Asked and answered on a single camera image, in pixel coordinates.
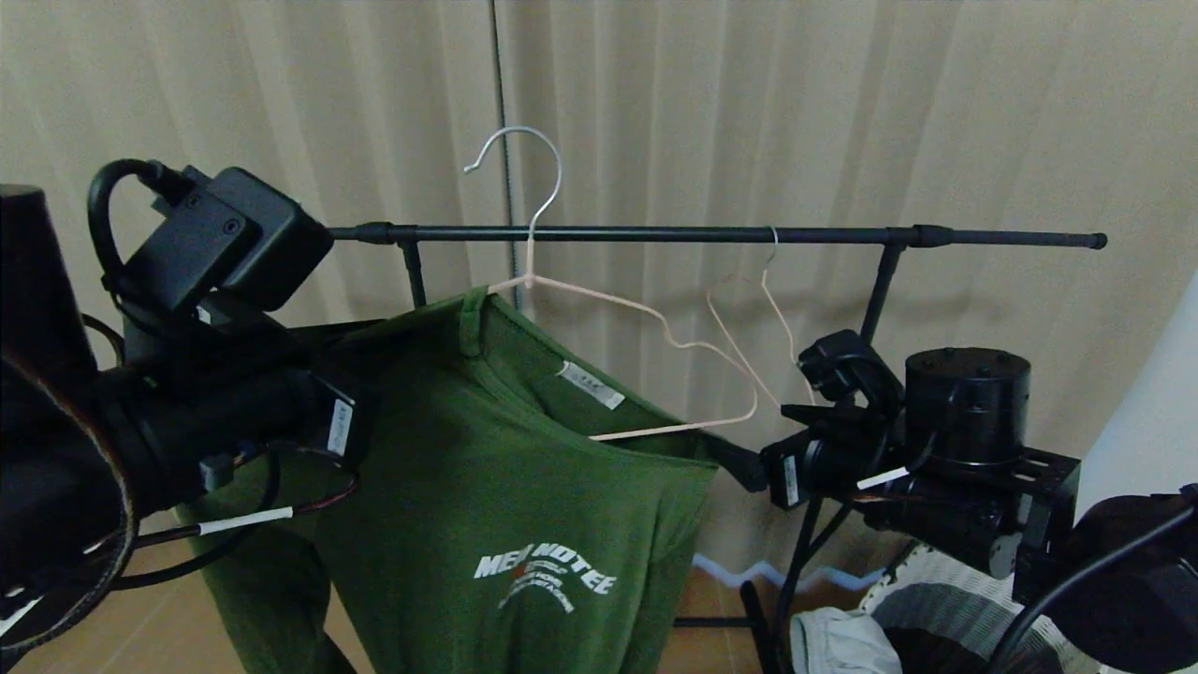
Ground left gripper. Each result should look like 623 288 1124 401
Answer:
103 370 380 506

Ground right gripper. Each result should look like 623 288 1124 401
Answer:
760 429 899 511

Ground pale grey shorts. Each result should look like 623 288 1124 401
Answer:
789 607 904 674

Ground green printed sleeveless shirt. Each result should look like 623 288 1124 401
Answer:
173 288 720 674

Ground pink clothes hanger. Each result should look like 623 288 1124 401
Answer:
704 227 817 408
463 125 761 443

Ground white laundry basket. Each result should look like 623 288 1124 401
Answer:
861 548 1105 674

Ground black clothes rack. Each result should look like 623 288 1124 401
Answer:
328 223 1108 674

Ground beige curtain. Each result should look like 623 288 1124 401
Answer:
0 0 1198 586

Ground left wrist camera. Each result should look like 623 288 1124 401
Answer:
122 167 335 319

